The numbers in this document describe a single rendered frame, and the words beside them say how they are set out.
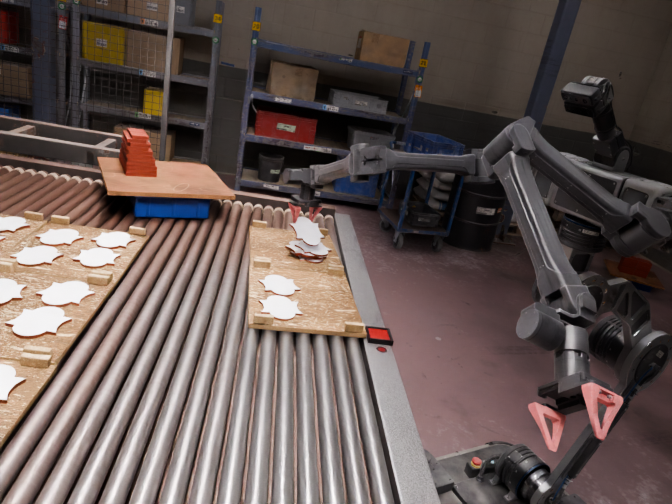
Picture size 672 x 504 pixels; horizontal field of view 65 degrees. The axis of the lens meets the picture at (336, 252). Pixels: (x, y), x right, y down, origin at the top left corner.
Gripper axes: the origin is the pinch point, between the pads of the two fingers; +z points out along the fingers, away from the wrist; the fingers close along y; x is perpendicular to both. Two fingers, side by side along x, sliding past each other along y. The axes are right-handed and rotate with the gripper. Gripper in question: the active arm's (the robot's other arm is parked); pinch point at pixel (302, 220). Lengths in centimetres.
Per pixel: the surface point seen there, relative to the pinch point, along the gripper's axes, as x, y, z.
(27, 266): -1, 93, 12
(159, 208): -43, 42, 9
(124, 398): 66, 81, 14
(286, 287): 30.0, 21.6, 11.7
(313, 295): 35.8, 14.4, 12.6
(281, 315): 46, 32, 12
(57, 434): 73, 95, 14
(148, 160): -61, 42, -6
